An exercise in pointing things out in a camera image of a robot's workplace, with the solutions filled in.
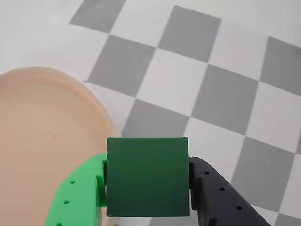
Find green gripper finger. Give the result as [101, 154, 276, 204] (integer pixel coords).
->
[44, 153, 109, 226]

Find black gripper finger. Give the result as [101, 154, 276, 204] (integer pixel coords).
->
[188, 156, 271, 226]

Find dark green cube dice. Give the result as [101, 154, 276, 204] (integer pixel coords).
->
[106, 137, 190, 218]

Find beige round plate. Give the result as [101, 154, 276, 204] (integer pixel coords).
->
[0, 66, 123, 226]

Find grey white checkerboard mat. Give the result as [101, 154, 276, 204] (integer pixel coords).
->
[68, 0, 301, 226]

